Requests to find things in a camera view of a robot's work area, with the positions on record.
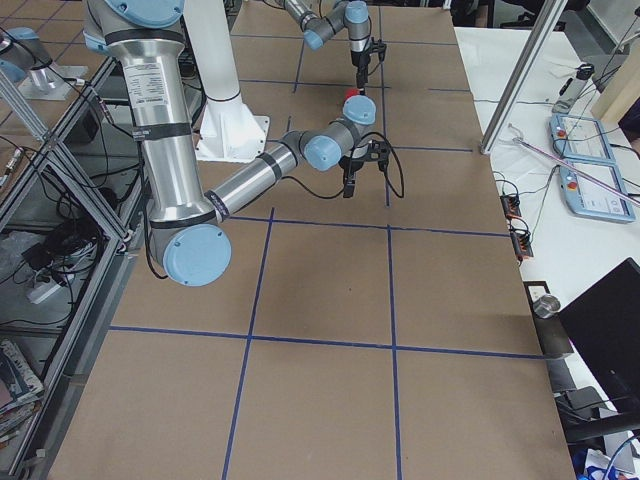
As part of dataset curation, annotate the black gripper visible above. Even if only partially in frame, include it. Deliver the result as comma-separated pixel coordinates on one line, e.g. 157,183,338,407
339,156,365,198
350,50,370,94

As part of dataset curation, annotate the red block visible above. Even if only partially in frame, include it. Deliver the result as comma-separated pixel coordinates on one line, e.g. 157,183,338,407
344,88,366,101

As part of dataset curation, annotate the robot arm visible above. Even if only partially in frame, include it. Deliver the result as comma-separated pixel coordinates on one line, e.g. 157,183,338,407
264,1,374,95
84,1,376,287

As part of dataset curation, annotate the long grabber stick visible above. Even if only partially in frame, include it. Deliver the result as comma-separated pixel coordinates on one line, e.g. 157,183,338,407
508,123,639,208

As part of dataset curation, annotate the upper teach pendant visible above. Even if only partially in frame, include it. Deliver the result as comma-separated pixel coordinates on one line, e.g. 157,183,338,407
549,113,615,163

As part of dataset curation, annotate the teach pendant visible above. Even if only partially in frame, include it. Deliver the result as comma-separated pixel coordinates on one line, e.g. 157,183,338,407
549,113,615,163
559,164,636,223

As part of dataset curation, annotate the lower teach pendant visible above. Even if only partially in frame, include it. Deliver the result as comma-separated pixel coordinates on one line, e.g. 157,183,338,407
559,164,636,223

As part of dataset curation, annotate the metal cup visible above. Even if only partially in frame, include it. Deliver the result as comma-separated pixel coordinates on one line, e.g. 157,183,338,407
532,293,561,319

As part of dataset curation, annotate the black monitor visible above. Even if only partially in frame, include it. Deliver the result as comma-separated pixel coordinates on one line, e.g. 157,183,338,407
559,258,639,412

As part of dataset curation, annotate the white power strip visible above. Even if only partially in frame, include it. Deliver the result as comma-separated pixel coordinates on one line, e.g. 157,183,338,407
26,280,63,305

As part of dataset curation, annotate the stack of magazines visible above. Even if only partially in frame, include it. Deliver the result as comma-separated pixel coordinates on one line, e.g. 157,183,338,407
1,338,45,447

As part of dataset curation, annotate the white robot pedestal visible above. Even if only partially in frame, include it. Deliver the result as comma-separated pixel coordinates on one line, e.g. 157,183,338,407
183,0,270,163

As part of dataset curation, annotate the aluminium frame post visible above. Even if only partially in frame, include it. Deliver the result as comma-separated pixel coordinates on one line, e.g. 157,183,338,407
479,0,568,155

